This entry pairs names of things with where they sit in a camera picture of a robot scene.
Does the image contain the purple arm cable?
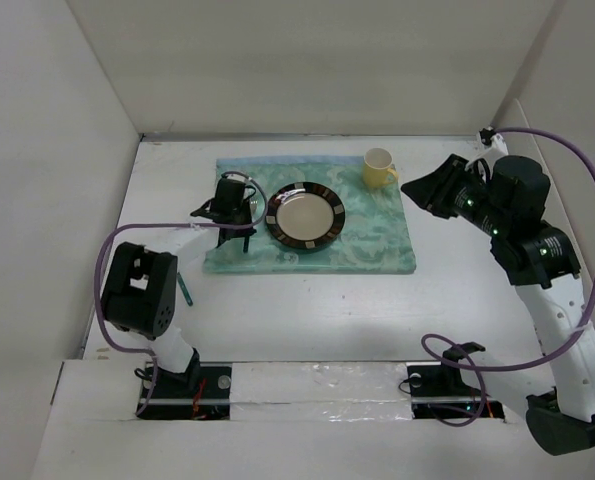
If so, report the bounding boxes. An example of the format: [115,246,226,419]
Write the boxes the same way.
[421,127,595,428]
[96,170,270,416]

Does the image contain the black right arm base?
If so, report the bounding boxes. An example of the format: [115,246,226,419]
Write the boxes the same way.
[398,361,505,426]

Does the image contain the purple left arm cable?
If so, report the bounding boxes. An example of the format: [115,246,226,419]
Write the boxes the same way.
[96,170,270,416]

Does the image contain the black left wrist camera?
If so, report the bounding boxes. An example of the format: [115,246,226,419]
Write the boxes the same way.
[211,178,246,214]

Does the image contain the dark rimmed cream plate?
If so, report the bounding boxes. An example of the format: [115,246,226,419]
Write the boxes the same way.
[265,181,346,252]

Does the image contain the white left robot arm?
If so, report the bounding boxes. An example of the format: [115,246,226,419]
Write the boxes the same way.
[94,198,259,397]

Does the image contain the yellow ceramic mug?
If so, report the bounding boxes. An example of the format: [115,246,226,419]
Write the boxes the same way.
[362,148,398,189]

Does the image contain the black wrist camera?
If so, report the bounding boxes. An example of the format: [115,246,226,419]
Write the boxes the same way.
[211,178,246,214]
[488,156,551,221]

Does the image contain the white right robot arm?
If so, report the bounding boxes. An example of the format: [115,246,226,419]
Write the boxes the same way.
[400,155,595,456]

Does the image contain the green handled steak knife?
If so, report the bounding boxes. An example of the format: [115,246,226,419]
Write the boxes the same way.
[177,272,194,307]

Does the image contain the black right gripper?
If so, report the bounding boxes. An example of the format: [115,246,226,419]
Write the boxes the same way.
[400,153,510,238]

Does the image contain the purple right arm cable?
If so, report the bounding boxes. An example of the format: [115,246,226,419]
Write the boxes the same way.
[421,127,595,428]

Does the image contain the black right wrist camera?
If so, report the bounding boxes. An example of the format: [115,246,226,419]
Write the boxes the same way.
[488,156,551,221]

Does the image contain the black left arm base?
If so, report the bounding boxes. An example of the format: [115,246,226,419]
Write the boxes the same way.
[134,359,233,421]

